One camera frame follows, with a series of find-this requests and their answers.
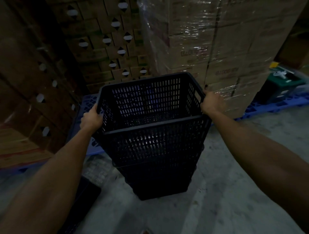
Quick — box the person's right hand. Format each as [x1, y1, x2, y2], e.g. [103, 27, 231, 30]
[200, 91, 226, 117]

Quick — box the person's left hand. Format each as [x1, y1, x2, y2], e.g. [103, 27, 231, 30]
[80, 104, 105, 132]

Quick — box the black plastic crate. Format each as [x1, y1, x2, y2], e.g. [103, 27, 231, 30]
[93, 72, 212, 167]
[112, 143, 205, 184]
[122, 166, 197, 201]

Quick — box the person's right forearm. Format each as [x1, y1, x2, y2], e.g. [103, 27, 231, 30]
[210, 110, 309, 232]

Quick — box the person's left forearm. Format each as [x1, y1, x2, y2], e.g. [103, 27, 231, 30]
[0, 126, 97, 234]

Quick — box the blue plastic pallet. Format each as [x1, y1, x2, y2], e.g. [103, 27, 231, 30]
[210, 94, 309, 126]
[67, 94, 108, 156]

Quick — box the plastic-wrapped cardboard box pallet load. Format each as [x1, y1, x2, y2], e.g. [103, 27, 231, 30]
[138, 0, 308, 119]

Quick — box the crumpled clear plastic film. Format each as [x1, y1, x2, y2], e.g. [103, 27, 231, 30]
[82, 154, 117, 187]

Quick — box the stack of diamond-label cardboard boxes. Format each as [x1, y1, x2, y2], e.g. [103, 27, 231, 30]
[46, 0, 156, 95]

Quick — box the green plastic bin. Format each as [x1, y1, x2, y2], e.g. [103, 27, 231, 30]
[255, 67, 307, 104]

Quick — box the black flat plastic tray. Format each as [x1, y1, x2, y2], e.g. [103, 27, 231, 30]
[57, 175, 102, 234]

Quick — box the plain brown cardboard box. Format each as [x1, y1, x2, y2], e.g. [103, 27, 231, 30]
[275, 31, 309, 71]

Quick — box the wall of brown cardboard cartons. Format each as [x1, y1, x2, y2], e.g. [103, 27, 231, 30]
[0, 0, 84, 169]

